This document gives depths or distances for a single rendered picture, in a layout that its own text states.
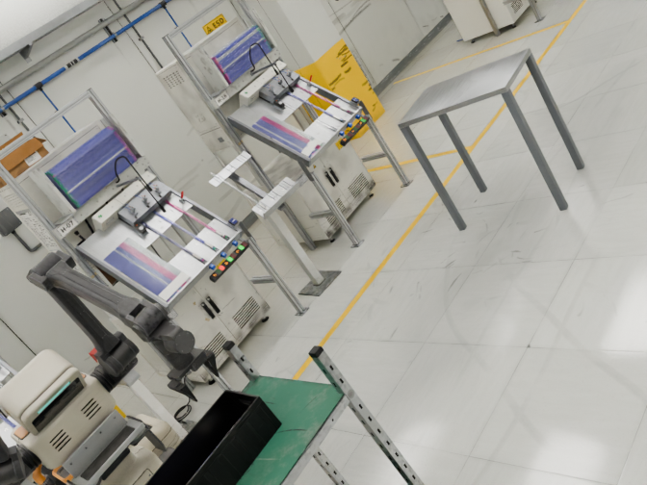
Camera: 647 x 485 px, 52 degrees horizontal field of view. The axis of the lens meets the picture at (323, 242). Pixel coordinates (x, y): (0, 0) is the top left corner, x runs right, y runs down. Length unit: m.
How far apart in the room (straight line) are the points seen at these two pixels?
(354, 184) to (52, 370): 3.57
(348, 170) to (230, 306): 1.51
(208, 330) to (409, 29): 5.52
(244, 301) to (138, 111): 2.37
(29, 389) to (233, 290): 2.55
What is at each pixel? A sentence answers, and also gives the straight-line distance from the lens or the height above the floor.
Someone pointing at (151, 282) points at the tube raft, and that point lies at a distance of 4.04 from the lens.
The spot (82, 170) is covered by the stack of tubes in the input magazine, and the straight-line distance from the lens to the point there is 4.30.
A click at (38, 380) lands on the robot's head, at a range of 2.18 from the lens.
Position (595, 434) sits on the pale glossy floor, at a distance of 2.70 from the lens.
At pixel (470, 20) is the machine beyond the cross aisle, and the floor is 0.26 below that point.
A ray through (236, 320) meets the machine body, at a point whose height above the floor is 0.19.
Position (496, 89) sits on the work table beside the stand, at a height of 0.80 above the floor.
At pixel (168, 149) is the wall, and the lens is 6.31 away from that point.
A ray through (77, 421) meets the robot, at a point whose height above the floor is 1.16.
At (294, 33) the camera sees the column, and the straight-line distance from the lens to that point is 6.85.
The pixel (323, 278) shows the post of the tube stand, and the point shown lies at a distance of 4.70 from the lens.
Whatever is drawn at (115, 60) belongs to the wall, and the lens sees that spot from 6.31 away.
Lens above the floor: 1.94
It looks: 22 degrees down
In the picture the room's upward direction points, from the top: 35 degrees counter-clockwise
